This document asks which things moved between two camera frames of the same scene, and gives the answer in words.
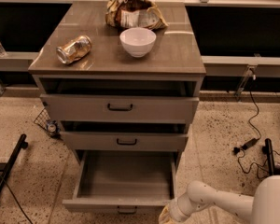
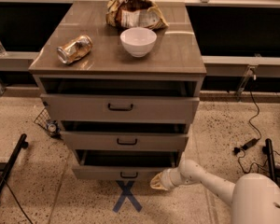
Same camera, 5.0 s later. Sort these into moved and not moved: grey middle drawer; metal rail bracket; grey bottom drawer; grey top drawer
Moved: grey bottom drawer
Not moved: grey middle drawer; grey top drawer; metal rail bracket
